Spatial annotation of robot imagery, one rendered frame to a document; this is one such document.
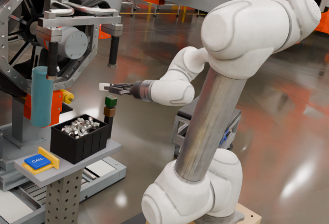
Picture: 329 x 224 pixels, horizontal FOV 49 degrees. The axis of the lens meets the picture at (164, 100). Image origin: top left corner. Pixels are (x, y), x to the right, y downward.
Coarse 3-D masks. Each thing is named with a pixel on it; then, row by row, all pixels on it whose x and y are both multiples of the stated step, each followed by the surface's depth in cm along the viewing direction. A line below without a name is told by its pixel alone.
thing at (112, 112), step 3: (105, 108) 159; (108, 108) 158; (114, 108) 159; (105, 111) 159; (108, 111) 158; (111, 111) 158; (114, 111) 160; (105, 114) 159; (108, 114) 158; (111, 114) 159; (114, 114) 160
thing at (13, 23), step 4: (20, 4) 199; (16, 8) 198; (20, 8) 200; (12, 12) 197; (16, 12) 199; (20, 12) 201; (20, 16) 202; (8, 20) 192; (12, 20) 199; (8, 24) 198; (12, 24) 200; (16, 24) 202; (8, 28) 199; (12, 28) 201; (8, 32) 200
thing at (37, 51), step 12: (24, 0) 154; (72, 0) 178; (36, 12) 161; (24, 24) 159; (12, 36) 156; (24, 36) 161; (24, 48) 163; (36, 48) 168; (12, 60) 161; (36, 60) 171; (60, 60) 187; (72, 60) 186; (24, 72) 178; (60, 72) 183
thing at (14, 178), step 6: (0, 168) 175; (0, 174) 174; (6, 174) 177; (12, 174) 178; (18, 174) 176; (0, 180) 172; (6, 180) 172; (12, 180) 174; (18, 180) 178; (24, 180) 181; (0, 186) 173; (6, 186) 173; (12, 186) 176
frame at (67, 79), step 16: (0, 0) 140; (16, 0) 141; (80, 0) 172; (0, 16) 137; (0, 32) 140; (96, 32) 181; (0, 48) 142; (96, 48) 185; (0, 64) 144; (80, 64) 181; (16, 80) 153; (64, 80) 176
